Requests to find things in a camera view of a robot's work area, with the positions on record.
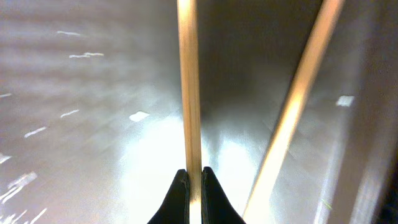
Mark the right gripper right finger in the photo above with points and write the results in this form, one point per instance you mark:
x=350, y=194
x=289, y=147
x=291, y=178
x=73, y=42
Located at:
x=215, y=206

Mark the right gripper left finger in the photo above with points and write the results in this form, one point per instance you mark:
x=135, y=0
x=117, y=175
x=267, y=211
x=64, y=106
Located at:
x=175, y=206

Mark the wooden chopstick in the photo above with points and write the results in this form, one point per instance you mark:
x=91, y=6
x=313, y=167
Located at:
x=257, y=208
x=189, y=70

